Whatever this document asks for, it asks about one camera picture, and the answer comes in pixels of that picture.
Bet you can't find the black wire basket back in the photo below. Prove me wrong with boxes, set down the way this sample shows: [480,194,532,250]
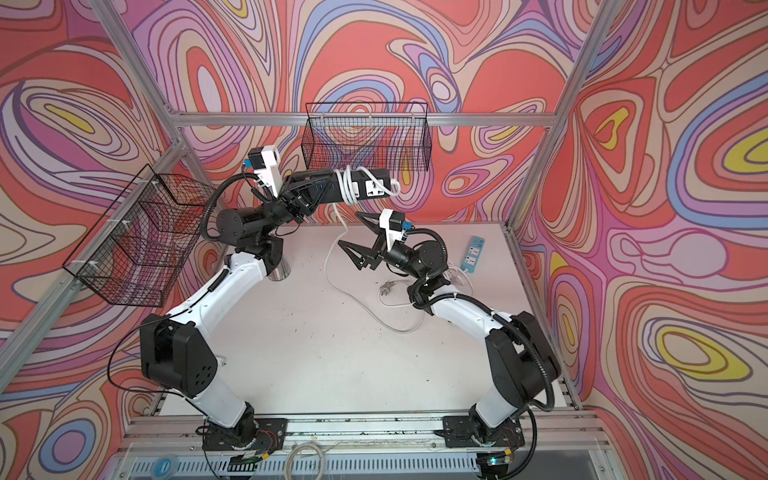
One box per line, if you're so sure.
[301,101,432,173]

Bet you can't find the metal pen cup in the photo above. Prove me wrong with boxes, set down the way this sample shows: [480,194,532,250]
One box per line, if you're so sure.
[268,258,291,282]

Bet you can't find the black power strip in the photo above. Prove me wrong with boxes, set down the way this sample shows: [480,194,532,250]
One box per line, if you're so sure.
[308,164,427,334]

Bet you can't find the white coiled cable front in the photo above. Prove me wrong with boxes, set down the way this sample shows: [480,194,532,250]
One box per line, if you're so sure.
[283,442,328,480]

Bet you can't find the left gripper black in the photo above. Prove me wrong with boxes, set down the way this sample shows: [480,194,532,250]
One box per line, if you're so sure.
[249,179,329,244]

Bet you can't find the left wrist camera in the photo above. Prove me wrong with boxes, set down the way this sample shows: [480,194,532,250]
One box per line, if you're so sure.
[242,146,283,198]

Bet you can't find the black wire basket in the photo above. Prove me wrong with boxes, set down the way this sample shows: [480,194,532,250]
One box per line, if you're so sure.
[301,101,432,173]
[62,165,214,307]

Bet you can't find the black wire basket left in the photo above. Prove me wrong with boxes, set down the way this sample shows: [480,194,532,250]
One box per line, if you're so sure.
[62,165,214,307]

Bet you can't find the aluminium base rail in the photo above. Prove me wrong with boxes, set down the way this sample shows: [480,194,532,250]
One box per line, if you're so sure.
[104,410,625,479]

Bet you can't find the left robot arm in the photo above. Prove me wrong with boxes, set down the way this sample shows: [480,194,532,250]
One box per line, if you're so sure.
[133,170,338,450]

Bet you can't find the blue power strip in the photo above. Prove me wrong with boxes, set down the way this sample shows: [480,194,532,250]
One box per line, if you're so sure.
[377,235,486,308]

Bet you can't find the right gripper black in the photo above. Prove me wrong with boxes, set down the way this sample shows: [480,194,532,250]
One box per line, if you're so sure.
[339,213,425,281]

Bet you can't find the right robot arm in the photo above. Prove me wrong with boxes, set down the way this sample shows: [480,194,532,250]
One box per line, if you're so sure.
[337,210,562,453]

